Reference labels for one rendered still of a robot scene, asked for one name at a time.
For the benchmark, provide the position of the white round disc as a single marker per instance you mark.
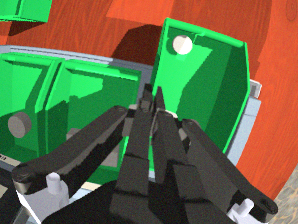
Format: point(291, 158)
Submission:
point(182, 44)

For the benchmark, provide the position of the green bin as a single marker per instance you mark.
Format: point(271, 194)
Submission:
point(210, 84)
point(20, 84)
point(25, 10)
point(77, 98)

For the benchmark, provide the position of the grey metal shelf rack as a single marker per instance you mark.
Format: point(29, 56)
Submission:
point(234, 148)

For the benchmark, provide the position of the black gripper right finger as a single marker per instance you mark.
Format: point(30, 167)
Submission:
point(224, 184)

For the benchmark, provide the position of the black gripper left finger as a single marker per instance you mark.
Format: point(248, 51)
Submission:
point(45, 184)

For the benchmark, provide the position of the small beige block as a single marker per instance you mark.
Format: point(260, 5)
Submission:
point(71, 132)

